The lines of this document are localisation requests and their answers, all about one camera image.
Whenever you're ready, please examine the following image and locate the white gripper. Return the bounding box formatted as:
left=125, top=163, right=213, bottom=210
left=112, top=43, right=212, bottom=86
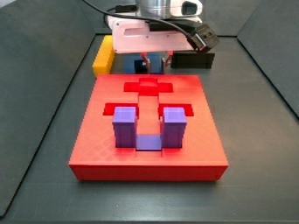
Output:
left=106, top=16, right=192, bottom=71

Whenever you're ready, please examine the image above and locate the blue U-shaped block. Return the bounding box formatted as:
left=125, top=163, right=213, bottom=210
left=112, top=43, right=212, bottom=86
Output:
left=122, top=52, right=166, bottom=74

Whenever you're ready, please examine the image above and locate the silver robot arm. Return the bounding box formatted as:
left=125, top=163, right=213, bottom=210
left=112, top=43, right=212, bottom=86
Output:
left=106, top=0, right=201, bottom=74

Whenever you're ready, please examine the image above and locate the red slotted base board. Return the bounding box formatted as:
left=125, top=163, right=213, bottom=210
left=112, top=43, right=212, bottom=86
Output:
left=69, top=74, right=229, bottom=181

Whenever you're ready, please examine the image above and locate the yellow long bar block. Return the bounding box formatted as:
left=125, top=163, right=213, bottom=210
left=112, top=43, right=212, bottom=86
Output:
left=92, top=35, right=114, bottom=76

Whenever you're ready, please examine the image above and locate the purple U-shaped block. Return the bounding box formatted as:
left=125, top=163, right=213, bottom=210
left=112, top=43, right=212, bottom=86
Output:
left=112, top=107, right=186, bottom=151

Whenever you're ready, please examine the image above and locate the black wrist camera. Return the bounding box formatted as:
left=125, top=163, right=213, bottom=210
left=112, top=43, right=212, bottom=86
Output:
left=186, top=24, right=220, bottom=53

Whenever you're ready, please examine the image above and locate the black camera cable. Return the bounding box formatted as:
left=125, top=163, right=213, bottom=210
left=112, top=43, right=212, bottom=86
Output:
left=80, top=0, right=202, bottom=47

